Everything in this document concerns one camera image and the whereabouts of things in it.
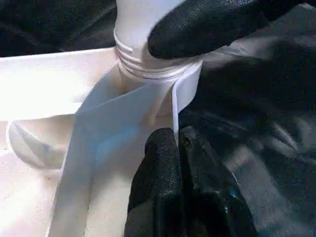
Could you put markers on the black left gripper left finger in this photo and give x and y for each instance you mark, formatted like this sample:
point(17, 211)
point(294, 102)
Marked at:
point(158, 187)

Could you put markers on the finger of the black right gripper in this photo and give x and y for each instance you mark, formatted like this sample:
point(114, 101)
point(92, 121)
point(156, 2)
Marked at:
point(212, 24)

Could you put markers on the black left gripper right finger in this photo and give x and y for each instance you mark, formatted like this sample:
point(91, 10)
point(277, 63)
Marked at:
point(207, 197)

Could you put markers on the white plastic table leg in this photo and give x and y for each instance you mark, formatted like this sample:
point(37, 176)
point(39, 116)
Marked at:
point(133, 34)

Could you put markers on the white plastic table top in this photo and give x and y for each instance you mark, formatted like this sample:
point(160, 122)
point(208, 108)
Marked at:
point(64, 123)

